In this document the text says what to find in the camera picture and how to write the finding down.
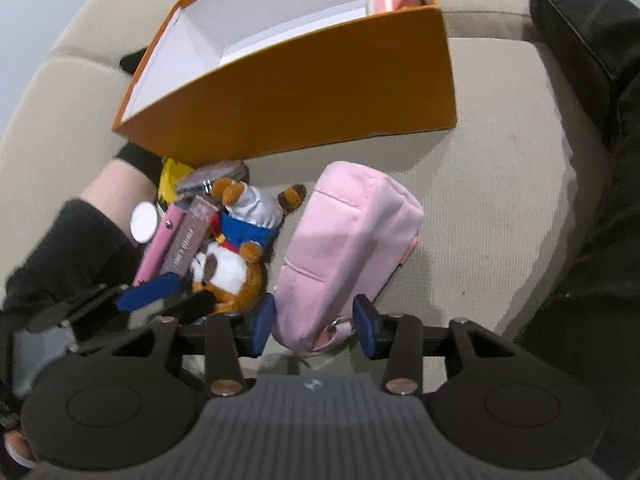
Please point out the person's leg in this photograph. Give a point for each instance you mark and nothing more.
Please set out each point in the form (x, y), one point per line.
(115, 195)
(600, 160)

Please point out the yellow tape measure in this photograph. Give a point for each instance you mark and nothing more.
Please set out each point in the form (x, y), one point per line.
(170, 177)

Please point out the pink fabric pouch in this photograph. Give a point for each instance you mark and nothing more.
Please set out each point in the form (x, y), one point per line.
(345, 250)

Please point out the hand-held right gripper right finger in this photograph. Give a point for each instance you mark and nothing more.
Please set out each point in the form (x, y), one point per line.
(365, 327)

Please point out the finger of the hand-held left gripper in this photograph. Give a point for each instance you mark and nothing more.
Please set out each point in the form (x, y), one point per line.
(145, 294)
(192, 306)

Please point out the beige sofa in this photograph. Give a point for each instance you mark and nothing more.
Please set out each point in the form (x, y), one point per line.
(505, 185)

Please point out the person's left hand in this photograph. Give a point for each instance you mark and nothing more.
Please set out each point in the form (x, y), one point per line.
(17, 450)

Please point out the white cream tube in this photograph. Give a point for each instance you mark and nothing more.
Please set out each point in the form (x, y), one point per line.
(144, 221)

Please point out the orange cardboard box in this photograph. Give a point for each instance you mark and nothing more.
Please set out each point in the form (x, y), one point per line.
(300, 95)

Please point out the brown raccoon plush toy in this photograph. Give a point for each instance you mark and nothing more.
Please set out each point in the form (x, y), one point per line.
(235, 255)

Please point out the pink case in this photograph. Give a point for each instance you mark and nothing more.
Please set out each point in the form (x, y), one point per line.
(157, 245)

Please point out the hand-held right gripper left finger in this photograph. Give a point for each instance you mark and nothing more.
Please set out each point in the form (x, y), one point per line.
(263, 327)

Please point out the silver round compact mirror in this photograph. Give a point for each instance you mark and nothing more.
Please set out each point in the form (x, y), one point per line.
(210, 179)

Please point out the person's right leg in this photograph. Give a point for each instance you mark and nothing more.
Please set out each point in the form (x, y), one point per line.
(600, 160)

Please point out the person's left leg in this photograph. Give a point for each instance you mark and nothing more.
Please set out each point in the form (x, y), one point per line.
(115, 195)

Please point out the mauve small carton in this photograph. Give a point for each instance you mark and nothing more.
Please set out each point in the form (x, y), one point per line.
(187, 240)

